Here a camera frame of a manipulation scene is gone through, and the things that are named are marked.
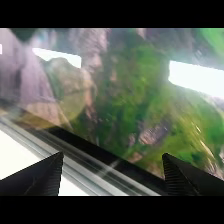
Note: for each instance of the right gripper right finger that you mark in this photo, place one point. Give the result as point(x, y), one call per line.
point(186, 178)

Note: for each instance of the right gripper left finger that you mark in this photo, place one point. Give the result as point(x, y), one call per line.
point(41, 178)

